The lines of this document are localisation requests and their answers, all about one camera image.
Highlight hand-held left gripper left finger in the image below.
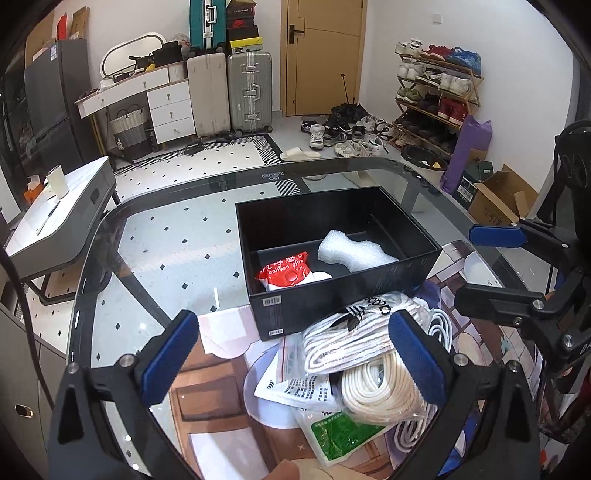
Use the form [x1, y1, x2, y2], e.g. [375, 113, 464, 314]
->
[46, 309, 201, 480]

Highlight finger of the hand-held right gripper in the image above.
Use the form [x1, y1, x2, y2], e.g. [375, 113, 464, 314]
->
[468, 217, 578, 273]
[454, 282, 583, 370]

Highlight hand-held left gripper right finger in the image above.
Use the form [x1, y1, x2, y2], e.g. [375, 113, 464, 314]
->
[388, 309, 541, 480]

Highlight bagged cream rope coil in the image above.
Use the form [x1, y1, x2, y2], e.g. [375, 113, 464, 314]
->
[339, 351, 446, 421]

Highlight white cable bundle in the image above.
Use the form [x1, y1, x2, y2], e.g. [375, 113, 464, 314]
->
[425, 305, 465, 354]

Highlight white cord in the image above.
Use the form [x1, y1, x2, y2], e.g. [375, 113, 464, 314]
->
[390, 406, 444, 457]

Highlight bagged white cable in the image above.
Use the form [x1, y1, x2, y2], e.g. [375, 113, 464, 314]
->
[302, 292, 432, 374]

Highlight black cardboard box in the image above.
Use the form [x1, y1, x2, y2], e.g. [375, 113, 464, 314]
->
[235, 186, 443, 342]

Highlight green medicine packet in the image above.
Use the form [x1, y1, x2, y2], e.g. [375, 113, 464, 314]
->
[295, 406, 389, 467]

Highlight white paper medicine packet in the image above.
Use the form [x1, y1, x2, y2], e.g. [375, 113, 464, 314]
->
[254, 342, 345, 411]

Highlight open cardboard box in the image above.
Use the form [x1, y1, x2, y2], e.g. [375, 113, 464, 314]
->
[467, 164, 539, 227]

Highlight dark green box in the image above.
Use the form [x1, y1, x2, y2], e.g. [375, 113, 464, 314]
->
[455, 159, 490, 204]

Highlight printed cartoon table mat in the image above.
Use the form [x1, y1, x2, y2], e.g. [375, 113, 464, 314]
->
[168, 240, 559, 480]

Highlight purple yoga mat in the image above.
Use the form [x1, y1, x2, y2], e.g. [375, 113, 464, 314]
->
[438, 115, 492, 195]

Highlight black round basket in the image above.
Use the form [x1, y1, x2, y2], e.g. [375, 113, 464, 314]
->
[401, 144, 448, 172]

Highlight white foam piece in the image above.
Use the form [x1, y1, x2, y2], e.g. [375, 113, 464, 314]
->
[318, 229, 400, 274]

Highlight wooden shoe rack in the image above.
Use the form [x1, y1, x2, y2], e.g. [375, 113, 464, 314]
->
[392, 39, 485, 160]

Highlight red balloon glue packet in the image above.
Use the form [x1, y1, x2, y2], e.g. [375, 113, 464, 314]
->
[255, 250, 333, 292]

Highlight group of shelved shoes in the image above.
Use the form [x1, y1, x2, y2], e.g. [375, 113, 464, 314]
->
[394, 39, 483, 158]

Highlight pile of loose shoes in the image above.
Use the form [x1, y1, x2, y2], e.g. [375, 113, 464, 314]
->
[301, 115, 393, 158]

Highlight grey white low cabinet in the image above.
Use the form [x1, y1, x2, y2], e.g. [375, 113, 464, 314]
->
[4, 156, 121, 305]

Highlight black umbrella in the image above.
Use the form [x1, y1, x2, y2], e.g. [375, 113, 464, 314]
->
[330, 73, 370, 125]

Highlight white cup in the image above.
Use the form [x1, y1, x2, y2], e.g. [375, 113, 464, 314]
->
[45, 165, 70, 200]

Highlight beige slipper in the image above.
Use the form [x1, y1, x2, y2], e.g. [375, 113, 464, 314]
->
[279, 146, 321, 162]

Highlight orange tissue box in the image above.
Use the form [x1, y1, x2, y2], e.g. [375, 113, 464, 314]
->
[25, 178, 45, 208]

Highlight black white patterned rug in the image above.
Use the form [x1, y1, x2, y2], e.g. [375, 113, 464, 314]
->
[113, 134, 303, 195]

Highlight woven basket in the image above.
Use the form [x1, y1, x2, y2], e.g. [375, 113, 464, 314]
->
[108, 105, 151, 148]

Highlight wooden door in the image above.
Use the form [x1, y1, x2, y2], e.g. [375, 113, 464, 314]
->
[281, 0, 366, 117]

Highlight white dresser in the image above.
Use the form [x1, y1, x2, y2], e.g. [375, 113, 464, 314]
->
[76, 65, 197, 153]

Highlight beige suitcase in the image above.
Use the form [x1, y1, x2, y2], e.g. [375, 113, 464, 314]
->
[187, 53, 232, 138]

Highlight silver suitcase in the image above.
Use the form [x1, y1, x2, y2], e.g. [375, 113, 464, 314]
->
[226, 52, 274, 137]

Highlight dark grey refrigerator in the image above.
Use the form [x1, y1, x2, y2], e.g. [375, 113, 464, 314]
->
[23, 38, 100, 162]

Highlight black bag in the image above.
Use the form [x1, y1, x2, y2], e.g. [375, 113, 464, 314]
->
[152, 41, 188, 65]

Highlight oval mirror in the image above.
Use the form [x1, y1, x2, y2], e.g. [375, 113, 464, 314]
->
[100, 31, 167, 79]

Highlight teal suitcase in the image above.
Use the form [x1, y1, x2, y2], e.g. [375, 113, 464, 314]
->
[189, 0, 228, 52]

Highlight flat cardboard boxes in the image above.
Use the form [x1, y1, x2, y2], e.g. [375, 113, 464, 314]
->
[25, 4, 90, 63]

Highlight black cable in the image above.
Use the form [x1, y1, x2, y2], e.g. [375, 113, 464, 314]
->
[0, 251, 61, 416]

